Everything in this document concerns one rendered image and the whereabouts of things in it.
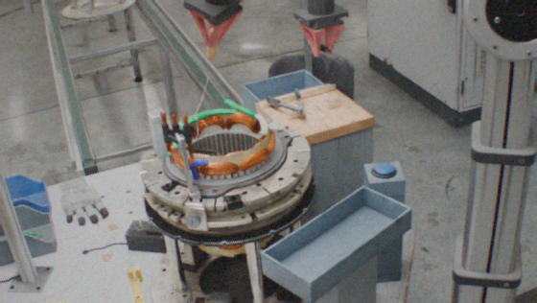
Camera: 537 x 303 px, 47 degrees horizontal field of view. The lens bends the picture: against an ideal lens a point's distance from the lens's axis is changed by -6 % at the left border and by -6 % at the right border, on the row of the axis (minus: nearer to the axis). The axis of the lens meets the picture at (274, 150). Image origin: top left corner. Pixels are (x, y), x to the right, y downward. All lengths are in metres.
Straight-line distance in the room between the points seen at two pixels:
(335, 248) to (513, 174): 0.32
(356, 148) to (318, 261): 0.41
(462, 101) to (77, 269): 2.49
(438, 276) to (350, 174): 1.23
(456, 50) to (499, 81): 2.40
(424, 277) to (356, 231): 1.48
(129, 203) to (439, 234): 1.50
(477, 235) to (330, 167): 0.39
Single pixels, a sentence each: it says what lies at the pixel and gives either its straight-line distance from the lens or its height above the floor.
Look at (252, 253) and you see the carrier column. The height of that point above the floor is 0.97.
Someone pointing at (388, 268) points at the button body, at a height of 0.82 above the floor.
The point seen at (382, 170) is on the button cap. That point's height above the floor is 1.04.
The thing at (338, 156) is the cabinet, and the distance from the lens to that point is 1.40.
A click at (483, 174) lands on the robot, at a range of 1.10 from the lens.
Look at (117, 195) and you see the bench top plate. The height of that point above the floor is 0.78.
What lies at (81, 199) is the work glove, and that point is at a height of 0.80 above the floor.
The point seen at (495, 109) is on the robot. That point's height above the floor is 1.24.
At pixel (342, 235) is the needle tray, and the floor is 1.02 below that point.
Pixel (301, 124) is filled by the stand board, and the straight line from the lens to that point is 1.38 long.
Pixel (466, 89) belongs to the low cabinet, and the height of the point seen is 0.23.
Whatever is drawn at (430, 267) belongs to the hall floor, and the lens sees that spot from 2.65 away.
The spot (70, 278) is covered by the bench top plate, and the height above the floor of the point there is 0.78.
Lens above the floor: 1.71
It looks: 30 degrees down
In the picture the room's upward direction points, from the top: 5 degrees counter-clockwise
